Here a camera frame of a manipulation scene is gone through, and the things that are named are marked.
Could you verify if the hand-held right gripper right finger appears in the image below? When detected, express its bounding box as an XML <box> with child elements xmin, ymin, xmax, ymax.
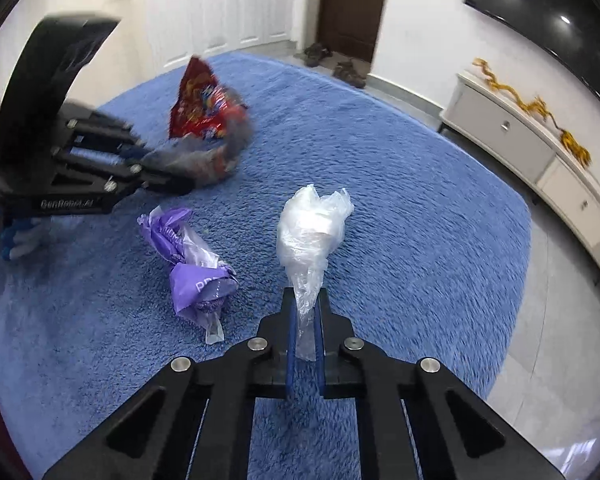
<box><xmin>315</xmin><ymin>290</ymin><xmax>551</xmax><ymax>480</ymax></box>

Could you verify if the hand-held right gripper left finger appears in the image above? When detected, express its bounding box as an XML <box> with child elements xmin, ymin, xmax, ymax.
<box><xmin>42</xmin><ymin>287</ymin><xmax>299</xmax><ymax>480</ymax></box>

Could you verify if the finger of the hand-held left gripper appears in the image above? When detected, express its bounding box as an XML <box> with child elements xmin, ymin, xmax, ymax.
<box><xmin>95</xmin><ymin>110</ymin><xmax>151</xmax><ymax>158</ymax></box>
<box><xmin>130</xmin><ymin>160</ymin><xmax>197</xmax><ymax>197</ymax></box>

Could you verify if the red snack bag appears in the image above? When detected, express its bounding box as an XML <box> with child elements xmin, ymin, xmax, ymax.
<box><xmin>167</xmin><ymin>56</ymin><xmax>255</xmax><ymax>186</ymax></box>

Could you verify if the clear plastic bag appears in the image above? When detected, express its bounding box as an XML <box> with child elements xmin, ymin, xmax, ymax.
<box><xmin>276</xmin><ymin>184</ymin><xmax>356</xmax><ymax>362</ymax></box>

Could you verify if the person's left hand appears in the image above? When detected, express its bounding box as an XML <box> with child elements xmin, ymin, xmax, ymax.
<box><xmin>0</xmin><ymin>210</ymin><xmax>48</xmax><ymax>261</ymax></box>

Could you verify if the purple plastic wrapper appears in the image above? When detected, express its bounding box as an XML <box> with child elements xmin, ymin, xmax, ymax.
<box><xmin>137</xmin><ymin>206</ymin><xmax>239</xmax><ymax>345</ymax></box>

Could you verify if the cream interior door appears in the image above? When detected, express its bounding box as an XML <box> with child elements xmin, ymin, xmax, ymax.
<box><xmin>0</xmin><ymin>0</ymin><xmax>153</xmax><ymax>126</ymax></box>

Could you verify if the white base cabinet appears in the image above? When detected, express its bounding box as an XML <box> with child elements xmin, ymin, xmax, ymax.
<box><xmin>142</xmin><ymin>0</ymin><xmax>298</xmax><ymax>73</ymax></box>

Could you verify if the blue fluffy rug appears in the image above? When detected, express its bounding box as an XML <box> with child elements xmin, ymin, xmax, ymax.
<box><xmin>0</xmin><ymin>51</ymin><xmax>533</xmax><ymax>480</ymax></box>

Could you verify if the pair of brown shoes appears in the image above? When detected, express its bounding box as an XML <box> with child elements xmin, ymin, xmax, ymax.
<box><xmin>332</xmin><ymin>60</ymin><xmax>368</xmax><ymax>88</ymax></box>
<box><xmin>294</xmin><ymin>42</ymin><xmax>333</xmax><ymax>67</ymax></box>

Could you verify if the dark brown entrance door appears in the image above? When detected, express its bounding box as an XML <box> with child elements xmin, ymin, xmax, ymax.
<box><xmin>317</xmin><ymin>0</ymin><xmax>392</xmax><ymax>63</ymax></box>

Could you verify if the white and grey television stand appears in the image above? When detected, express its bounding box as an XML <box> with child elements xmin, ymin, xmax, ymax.
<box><xmin>439</xmin><ymin>71</ymin><xmax>600</xmax><ymax>281</ymax></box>

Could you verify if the golden dragon figurine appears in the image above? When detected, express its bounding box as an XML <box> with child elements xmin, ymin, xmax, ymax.
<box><xmin>472</xmin><ymin>58</ymin><xmax>518</xmax><ymax>101</ymax></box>
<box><xmin>557</xmin><ymin>130</ymin><xmax>592</xmax><ymax>167</ymax></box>
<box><xmin>515</xmin><ymin>95</ymin><xmax>556</xmax><ymax>126</ymax></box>

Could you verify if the black wall television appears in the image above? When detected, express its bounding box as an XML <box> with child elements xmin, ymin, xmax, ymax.
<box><xmin>462</xmin><ymin>0</ymin><xmax>600</xmax><ymax>123</ymax></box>

